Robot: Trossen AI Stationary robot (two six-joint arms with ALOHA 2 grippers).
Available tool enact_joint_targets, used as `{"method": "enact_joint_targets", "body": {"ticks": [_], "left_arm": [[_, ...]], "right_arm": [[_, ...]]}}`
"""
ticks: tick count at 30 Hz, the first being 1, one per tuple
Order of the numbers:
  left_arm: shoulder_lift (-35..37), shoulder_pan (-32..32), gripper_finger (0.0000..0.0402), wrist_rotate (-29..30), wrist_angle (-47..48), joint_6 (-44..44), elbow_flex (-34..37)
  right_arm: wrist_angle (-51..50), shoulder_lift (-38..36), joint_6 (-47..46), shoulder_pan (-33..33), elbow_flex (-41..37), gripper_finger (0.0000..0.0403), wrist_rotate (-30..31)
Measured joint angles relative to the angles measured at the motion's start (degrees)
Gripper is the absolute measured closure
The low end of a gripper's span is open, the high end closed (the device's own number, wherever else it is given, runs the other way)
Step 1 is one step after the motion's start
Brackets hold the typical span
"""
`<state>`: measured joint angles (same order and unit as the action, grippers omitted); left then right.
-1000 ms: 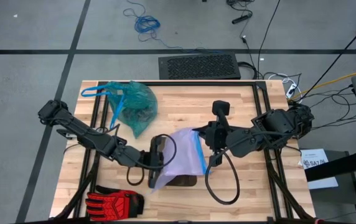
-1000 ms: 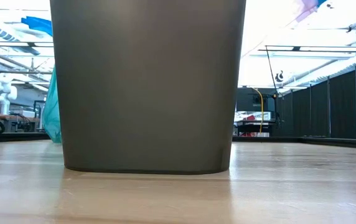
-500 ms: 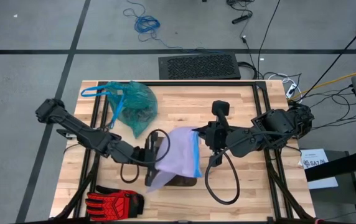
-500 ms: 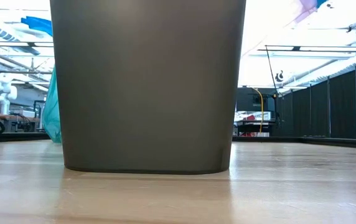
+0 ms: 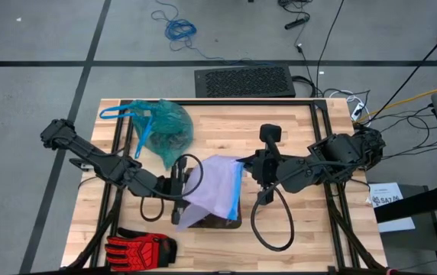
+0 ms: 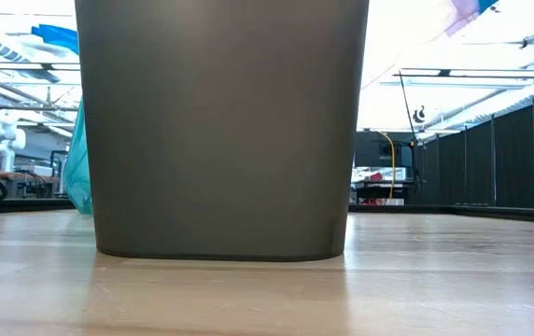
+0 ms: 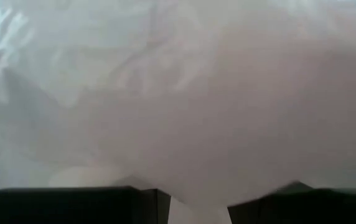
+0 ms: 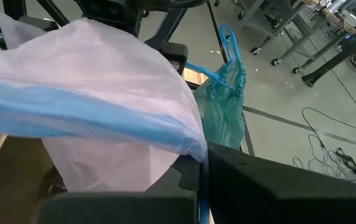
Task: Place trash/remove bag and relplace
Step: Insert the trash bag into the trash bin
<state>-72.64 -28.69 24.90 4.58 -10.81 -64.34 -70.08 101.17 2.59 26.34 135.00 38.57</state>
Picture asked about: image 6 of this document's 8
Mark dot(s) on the black partition wall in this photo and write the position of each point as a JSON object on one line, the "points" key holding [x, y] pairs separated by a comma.
{"points": [[482, 163]]}

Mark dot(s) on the grey plastic trash bin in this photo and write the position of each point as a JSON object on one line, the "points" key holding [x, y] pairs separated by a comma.
{"points": [[220, 140]]}

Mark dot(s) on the cluttered wooden workbench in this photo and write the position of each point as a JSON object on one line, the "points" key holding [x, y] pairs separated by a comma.
{"points": [[29, 179]]}

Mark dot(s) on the teal trash bag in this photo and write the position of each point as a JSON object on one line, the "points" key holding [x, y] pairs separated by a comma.
{"points": [[79, 177]]}

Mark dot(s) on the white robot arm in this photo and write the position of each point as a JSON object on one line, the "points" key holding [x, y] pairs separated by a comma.
{"points": [[3, 140]]}

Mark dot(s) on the blue ceiling duct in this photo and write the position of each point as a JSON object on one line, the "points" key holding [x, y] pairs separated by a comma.
{"points": [[57, 37]]}

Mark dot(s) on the small black ceiling reel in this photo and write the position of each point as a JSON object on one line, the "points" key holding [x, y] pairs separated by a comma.
{"points": [[419, 114]]}

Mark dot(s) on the thin black pole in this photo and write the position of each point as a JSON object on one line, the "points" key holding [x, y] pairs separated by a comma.
{"points": [[407, 102]]}

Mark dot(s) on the black monitor panel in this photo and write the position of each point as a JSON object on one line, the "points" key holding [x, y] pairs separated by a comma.
{"points": [[381, 149]]}

